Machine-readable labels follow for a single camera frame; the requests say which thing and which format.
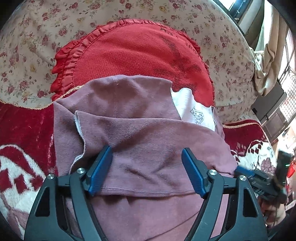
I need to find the red ruffled cushion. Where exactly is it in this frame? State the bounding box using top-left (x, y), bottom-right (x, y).
top-left (50, 19), bottom-right (215, 107)

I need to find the window with dark frame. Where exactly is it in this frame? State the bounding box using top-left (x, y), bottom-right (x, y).
top-left (229, 0), bottom-right (266, 35)

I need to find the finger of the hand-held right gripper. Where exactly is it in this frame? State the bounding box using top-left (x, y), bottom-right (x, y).
top-left (235, 166), bottom-right (257, 179)

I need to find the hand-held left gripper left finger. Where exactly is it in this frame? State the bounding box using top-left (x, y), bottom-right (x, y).
top-left (24, 146), bottom-right (113, 241)

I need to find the cream curtain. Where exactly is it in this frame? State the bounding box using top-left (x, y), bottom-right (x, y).
top-left (254, 11), bottom-right (288, 96)

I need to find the person's right hand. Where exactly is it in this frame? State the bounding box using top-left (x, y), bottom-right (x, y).
top-left (258, 197), bottom-right (286, 229)

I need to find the pink long-sleeved shirt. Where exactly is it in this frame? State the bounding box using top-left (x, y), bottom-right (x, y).
top-left (8, 75), bottom-right (238, 241)

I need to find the side window with grille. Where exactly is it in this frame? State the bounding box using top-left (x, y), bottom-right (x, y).
top-left (277, 30), bottom-right (296, 121)

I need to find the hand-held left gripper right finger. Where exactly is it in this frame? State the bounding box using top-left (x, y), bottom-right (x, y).
top-left (181, 148), bottom-right (269, 241)

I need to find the red white floral blanket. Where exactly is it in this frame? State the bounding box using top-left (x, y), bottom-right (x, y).
top-left (0, 101), bottom-right (278, 241)

